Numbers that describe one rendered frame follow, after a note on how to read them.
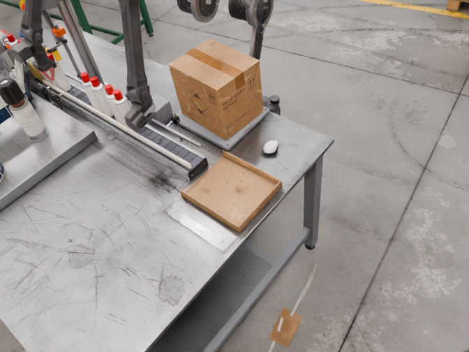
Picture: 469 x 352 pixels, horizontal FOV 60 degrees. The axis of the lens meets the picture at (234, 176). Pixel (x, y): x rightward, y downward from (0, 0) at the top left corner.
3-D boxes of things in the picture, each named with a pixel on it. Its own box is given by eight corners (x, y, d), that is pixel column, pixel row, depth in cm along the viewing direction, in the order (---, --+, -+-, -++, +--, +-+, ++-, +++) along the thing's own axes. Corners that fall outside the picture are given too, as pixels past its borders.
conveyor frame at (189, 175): (-4, 63, 245) (-9, 56, 241) (12, 54, 250) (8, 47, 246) (190, 181, 164) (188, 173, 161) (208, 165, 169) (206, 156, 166)
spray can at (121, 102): (123, 129, 183) (107, 92, 168) (132, 122, 185) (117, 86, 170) (130, 133, 180) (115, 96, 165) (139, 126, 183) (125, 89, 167)
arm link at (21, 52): (41, 33, 172) (26, 22, 173) (19, 46, 166) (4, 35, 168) (47, 54, 182) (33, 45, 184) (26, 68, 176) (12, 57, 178)
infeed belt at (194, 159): (-4, 61, 245) (-7, 55, 242) (9, 54, 248) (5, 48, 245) (192, 177, 164) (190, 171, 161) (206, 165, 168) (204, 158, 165)
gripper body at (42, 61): (45, 72, 183) (38, 58, 178) (33, 66, 188) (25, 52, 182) (57, 65, 186) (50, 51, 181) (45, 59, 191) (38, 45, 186)
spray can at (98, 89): (102, 115, 191) (84, 79, 176) (110, 110, 194) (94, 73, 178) (108, 119, 189) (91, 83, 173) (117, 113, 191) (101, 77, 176)
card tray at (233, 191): (181, 195, 160) (179, 189, 157) (223, 156, 172) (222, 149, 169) (239, 233, 145) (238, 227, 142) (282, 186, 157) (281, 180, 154)
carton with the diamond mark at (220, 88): (181, 113, 190) (167, 63, 170) (218, 87, 200) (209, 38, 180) (226, 141, 174) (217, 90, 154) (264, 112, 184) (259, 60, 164)
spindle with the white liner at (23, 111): (25, 137, 187) (-11, 84, 165) (42, 126, 191) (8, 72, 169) (35, 144, 183) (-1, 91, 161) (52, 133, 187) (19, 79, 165)
